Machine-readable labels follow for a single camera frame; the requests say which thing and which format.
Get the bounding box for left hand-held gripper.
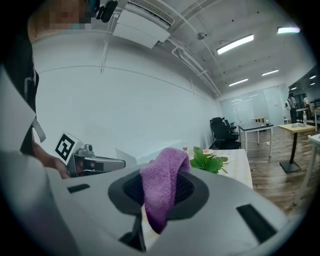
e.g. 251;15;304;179
54;131;126;178

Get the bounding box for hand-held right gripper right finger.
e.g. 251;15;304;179
148;167;291;256

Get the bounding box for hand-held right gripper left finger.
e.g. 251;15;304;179
46;166;147;256

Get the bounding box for purple cloth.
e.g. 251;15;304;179
139;147;192;235

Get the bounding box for person's left forearm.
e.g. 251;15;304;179
31;141;71;180

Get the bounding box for white microwave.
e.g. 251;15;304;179
114;139;186;167

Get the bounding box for beige checked tablecloth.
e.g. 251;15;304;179
187;148;254;190

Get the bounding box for green potted plant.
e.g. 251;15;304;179
189;146;224;175

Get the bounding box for black office chair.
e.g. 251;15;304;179
209;116;243;151

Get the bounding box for black-topped white table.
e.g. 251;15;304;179
236;122;275;158

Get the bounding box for person's black clothing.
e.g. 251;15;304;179
4;29;40;156

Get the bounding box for white ceiling pipes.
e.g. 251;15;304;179
172;0;222;97

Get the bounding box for white air conditioner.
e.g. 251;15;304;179
112;0;175;49

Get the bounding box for person's head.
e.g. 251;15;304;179
27;0;101;43

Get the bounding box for group of ceiling light strips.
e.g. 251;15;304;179
216;25;301;87

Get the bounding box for yellow-topped pedestal table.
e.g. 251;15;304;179
277;123;317;174

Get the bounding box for black head-worn camera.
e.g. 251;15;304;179
96;0;119;23

